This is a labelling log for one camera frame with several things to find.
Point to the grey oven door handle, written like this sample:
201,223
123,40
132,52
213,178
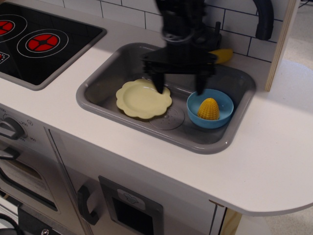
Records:
8,153

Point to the pale yellow scalloped plate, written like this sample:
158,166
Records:
140,99

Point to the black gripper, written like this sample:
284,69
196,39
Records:
179,59

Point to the black cabinet door handle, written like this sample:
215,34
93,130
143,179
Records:
83,195

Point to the yellow toy banana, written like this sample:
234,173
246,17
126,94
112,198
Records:
223,55

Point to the wooden side panel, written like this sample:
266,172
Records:
287,24

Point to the dark grey toy faucet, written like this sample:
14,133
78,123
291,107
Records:
237,22

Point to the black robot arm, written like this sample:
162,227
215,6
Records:
182,24

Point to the yellow toy corn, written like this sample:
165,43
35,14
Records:
209,110

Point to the grey dispenser panel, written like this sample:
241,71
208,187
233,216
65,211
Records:
132,210

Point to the blue plastic bowl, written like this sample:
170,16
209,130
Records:
224,102

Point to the grey oven knob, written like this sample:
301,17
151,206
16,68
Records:
10,129

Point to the grey toy sink basin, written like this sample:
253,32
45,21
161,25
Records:
98,95

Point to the black toy stovetop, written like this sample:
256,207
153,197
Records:
36,47

